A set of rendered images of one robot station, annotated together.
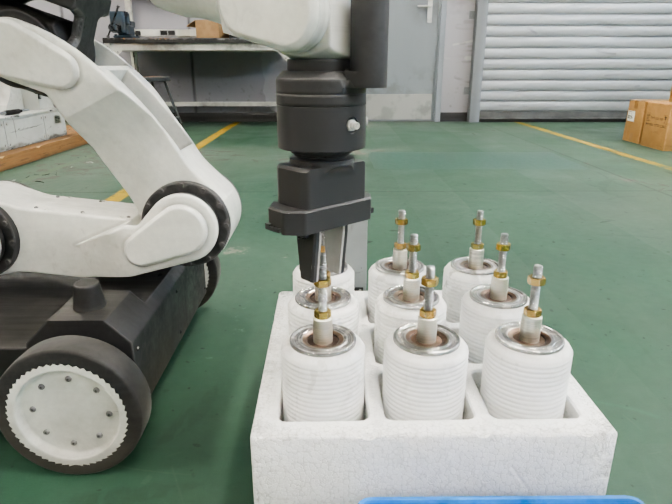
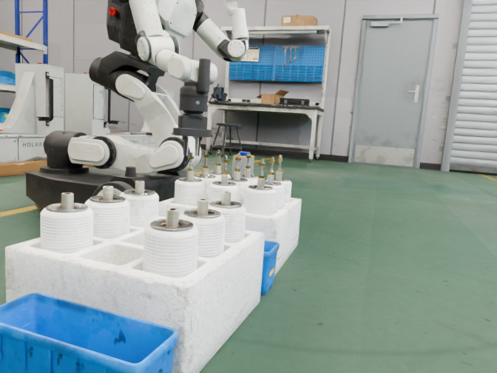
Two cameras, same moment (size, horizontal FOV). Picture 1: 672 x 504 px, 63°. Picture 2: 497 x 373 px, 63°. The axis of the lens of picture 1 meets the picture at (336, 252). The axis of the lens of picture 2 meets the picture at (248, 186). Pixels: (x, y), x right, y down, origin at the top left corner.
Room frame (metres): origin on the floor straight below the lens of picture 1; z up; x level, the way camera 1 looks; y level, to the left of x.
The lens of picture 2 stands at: (-0.61, -0.57, 0.43)
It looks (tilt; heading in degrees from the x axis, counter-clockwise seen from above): 8 degrees down; 18
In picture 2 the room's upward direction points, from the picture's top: 4 degrees clockwise
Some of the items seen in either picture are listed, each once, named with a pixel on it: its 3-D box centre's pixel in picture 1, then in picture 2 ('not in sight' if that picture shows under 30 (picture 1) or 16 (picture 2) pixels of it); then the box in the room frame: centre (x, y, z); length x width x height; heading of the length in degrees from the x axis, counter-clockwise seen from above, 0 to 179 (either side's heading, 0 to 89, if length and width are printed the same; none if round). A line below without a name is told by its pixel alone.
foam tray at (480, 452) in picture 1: (405, 400); (234, 226); (0.67, -0.10, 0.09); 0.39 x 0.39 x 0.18; 1
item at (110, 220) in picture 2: not in sight; (107, 238); (0.14, 0.01, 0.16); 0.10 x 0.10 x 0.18
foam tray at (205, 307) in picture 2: not in sight; (150, 278); (0.13, -0.11, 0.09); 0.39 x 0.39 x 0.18; 88
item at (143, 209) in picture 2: not in sight; (138, 228); (0.25, 0.00, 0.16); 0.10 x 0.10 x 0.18
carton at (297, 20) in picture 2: not in sight; (299, 23); (5.43, 0.81, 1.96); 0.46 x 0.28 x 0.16; 87
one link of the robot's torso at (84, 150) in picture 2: not in sight; (101, 151); (0.91, 0.64, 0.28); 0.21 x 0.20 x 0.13; 91
